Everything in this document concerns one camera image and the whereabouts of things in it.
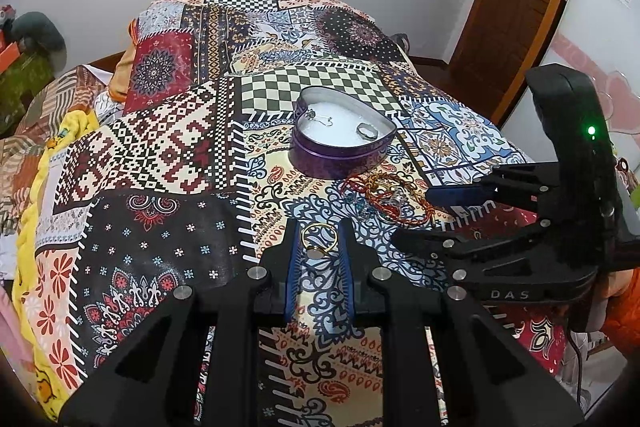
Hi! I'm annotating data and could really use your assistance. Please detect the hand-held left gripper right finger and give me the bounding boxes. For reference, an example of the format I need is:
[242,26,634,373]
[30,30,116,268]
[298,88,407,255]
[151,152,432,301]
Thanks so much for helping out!
[337,218,586,427]

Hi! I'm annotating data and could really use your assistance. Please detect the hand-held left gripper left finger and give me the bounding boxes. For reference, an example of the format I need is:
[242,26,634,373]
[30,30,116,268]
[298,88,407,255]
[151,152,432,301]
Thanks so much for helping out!
[59,219,303,427]

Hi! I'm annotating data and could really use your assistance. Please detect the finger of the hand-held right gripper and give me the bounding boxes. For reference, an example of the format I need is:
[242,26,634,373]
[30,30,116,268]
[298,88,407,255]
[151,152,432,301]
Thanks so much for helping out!
[425,161,566,214]
[391,219,563,269]

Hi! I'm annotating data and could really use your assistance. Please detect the gold ring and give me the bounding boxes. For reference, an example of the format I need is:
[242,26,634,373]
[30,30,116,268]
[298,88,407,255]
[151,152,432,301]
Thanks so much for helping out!
[301,223,337,256]

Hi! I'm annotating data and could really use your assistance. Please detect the purple heart-shaped tin box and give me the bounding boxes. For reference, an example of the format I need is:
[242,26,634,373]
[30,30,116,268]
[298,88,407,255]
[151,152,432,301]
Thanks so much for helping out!
[290,86,395,180]

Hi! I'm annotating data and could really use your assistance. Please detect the patchwork printed blanket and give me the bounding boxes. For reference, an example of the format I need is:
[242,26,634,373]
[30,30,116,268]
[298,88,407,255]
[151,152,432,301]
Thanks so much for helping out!
[30,0,571,427]

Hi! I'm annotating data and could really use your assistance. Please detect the brown wooden door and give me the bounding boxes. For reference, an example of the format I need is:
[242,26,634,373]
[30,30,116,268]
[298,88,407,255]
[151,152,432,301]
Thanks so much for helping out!
[449,0,585,128]

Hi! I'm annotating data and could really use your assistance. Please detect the orange pillow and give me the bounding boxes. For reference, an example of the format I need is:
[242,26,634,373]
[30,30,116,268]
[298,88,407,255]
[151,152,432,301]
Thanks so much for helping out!
[109,19,142,104]

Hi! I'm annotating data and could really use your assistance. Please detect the yellow fleece blanket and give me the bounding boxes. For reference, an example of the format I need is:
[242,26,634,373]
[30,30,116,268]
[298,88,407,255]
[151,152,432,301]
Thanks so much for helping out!
[12,109,101,423]

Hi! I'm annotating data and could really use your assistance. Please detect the brown striped cloth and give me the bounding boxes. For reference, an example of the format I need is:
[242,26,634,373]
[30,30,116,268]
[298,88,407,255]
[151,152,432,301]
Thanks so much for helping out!
[0,66,108,238]

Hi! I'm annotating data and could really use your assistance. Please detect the grey plush toy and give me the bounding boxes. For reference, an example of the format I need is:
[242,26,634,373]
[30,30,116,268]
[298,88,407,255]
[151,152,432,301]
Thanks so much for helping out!
[9,11,69,68]

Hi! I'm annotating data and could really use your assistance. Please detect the red cord bracelet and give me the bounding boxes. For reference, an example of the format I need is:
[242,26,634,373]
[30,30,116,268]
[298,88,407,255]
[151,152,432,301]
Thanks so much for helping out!
[372,192,437,227]

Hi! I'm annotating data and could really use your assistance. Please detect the gold and red chain bracelet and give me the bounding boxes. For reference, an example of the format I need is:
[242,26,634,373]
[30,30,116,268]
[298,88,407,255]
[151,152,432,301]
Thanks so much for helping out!
[364,172,426,208]

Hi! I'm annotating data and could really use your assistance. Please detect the red beaded bracelet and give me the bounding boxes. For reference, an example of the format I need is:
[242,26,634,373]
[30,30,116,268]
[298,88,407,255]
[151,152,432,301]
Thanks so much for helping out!
[342,173,381,208]

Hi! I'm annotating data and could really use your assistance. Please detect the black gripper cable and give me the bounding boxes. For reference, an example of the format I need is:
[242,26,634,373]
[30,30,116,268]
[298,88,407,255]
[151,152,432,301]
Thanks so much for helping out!
[567,329,590,410]

